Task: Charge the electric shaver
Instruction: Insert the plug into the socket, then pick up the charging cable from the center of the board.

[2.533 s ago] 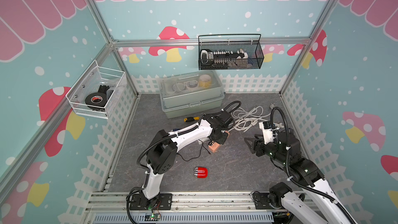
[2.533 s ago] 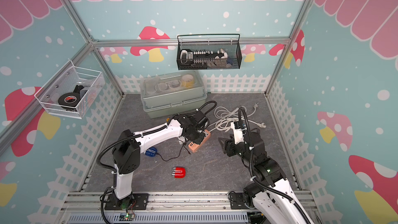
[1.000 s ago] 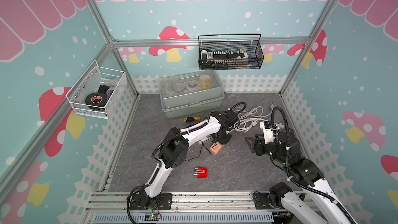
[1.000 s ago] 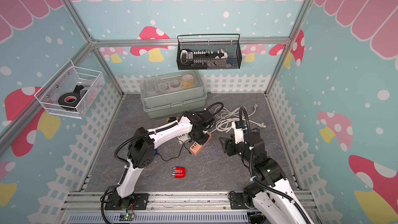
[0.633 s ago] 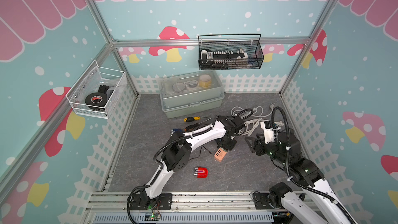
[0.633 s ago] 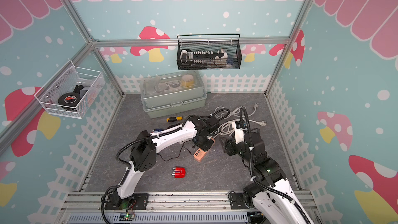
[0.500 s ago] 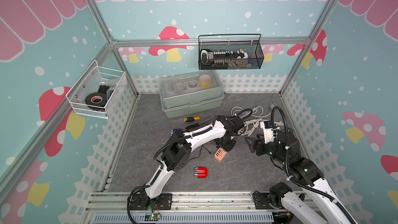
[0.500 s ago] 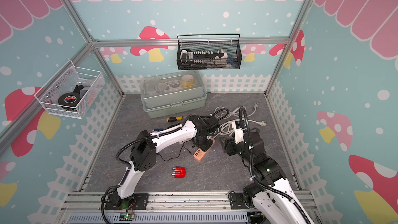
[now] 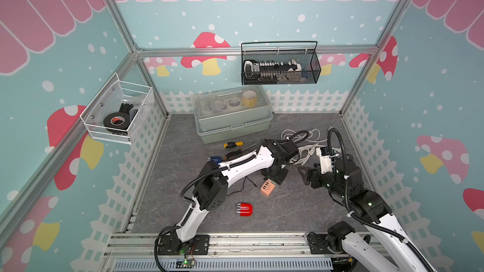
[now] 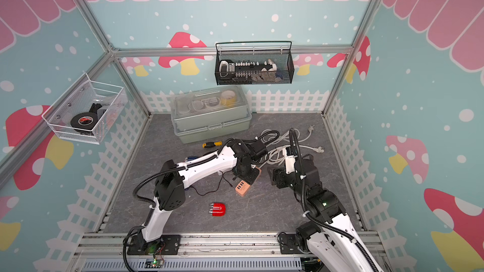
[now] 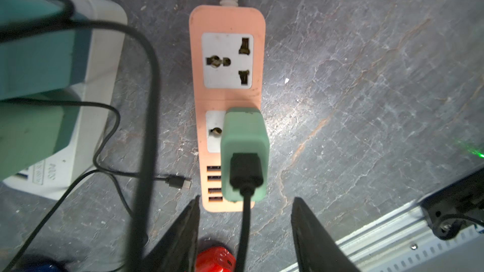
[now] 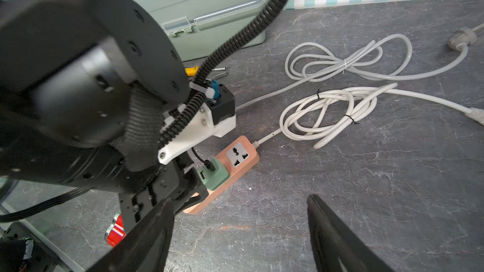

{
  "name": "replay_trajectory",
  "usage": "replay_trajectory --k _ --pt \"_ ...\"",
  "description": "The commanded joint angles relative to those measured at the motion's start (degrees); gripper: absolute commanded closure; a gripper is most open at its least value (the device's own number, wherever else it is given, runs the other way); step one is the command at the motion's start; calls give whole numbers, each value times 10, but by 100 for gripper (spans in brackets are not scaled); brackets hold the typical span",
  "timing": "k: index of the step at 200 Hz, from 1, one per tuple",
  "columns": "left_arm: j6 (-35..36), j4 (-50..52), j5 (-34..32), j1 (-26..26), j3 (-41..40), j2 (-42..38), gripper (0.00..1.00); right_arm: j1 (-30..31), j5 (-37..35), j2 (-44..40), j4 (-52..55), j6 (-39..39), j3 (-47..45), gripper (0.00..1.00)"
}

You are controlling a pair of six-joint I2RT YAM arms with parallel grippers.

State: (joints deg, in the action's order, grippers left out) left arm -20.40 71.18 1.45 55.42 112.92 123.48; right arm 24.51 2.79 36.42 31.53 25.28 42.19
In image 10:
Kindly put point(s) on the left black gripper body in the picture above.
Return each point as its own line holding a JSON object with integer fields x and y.
{"x": 247, "y": 173}

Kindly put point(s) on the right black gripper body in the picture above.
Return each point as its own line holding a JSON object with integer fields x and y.
{"x": 285, "y": 180}

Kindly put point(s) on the red electric shaver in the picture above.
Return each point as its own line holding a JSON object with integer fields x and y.
{"x": 217, "y": 209}

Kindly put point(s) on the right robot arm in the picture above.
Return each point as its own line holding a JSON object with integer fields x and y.
{"x": 329, "y": 233}

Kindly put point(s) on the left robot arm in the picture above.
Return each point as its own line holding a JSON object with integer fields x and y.
{"x": 165, "y": 190}

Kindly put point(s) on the orange power strip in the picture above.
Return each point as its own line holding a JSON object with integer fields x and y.
{"x": 243, "y": 186}

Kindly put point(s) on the green plastic storage box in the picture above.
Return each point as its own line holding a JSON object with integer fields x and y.
{"x": 199, "y": 116}

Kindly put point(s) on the yellow tape roll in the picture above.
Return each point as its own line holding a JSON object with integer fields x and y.
{"x": 229, "y": 98}

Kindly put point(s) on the black power strip in basket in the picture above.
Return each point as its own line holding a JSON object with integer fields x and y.
{"x": 254, "y": 71}

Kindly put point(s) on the black tape roll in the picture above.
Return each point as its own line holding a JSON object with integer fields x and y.
{"x": 84, "y": 122}

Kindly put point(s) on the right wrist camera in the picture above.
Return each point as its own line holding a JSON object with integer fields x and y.
{"x": 289, "y": 160}

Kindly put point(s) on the yellow handled screwdriver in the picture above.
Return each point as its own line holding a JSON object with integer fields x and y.
{"x": 208, "y": 145}

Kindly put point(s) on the black wire mesh basket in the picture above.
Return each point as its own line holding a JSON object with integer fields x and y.
{"x": 279, "y": 52}

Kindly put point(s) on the clear acrylic wall bin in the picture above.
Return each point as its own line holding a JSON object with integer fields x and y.
{"x": 87, "y": 111}

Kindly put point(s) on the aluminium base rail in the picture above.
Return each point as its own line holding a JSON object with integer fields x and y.
{"x": 250, "y": 251}

